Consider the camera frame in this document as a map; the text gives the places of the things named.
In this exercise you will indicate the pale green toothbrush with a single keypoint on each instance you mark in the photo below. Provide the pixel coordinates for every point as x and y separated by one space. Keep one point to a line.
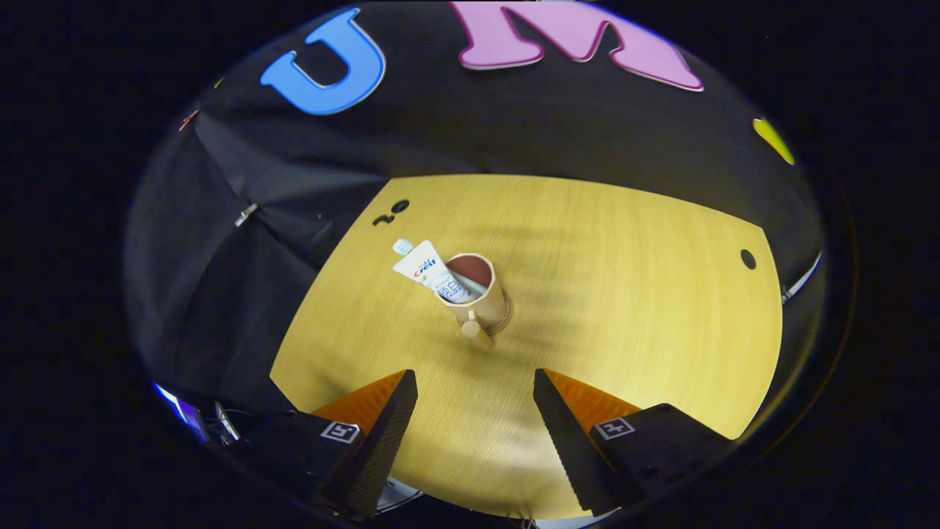
402 246

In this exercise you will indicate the round brown coaster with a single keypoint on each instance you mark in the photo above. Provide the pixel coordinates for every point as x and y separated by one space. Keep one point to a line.
509 317

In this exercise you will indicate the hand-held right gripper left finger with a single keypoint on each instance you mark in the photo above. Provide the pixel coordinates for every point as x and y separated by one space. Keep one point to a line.
385 441

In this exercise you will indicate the light wooden desktop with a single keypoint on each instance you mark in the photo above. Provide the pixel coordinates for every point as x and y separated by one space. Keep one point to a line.
624 308

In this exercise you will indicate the copper cloth clip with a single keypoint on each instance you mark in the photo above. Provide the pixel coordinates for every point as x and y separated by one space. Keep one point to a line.
189 120

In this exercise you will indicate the blue glowing screen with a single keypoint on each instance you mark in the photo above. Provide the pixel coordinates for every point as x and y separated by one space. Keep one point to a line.
187 413

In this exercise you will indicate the silver cloth clip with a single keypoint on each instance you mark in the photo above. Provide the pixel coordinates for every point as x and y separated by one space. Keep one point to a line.
246 214

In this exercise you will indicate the black backdrop cloth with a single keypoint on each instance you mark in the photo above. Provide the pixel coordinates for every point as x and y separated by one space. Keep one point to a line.
514 125

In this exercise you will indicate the white toothpaste tube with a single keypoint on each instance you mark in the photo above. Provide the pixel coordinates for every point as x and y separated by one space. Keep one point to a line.
426 268

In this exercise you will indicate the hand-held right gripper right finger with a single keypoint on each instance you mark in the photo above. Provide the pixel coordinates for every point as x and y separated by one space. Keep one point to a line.
565 441

